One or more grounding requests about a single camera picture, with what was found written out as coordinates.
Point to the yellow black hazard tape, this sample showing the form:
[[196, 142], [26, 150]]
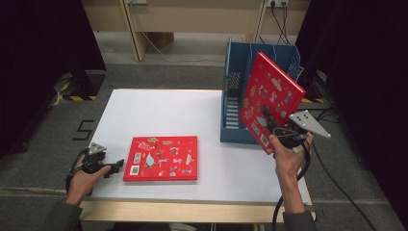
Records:
[[312, 100], [77, 98]]

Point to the light wooden desk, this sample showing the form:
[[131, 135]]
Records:
[[192, 16]]

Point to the red picture book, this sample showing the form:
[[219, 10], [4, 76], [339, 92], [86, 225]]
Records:
[[160, 157], [272, 83]]

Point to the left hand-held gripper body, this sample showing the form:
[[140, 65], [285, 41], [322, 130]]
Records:
[[94, 162]]

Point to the white wall outlet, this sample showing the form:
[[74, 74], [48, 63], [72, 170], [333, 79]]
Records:
[[136, 1], [278, 2]]

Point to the black stand base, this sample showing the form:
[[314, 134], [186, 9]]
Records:
[[312, 88], [88, 83]]

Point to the person's right hand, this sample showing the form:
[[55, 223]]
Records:
[[290, 162]]

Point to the black curtain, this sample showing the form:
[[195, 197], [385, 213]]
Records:
[[38, 64], [369, 80]]

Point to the cardboard box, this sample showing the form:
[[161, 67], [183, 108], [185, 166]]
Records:
[[162, 39]]

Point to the person's left hand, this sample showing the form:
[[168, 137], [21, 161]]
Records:
[[80, 186]]

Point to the black tape floor mark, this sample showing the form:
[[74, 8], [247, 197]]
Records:
[[84, 130]]

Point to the blue plastic file rack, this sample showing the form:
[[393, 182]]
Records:
[[234, 64]]

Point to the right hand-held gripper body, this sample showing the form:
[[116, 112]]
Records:
[[304, 123]]

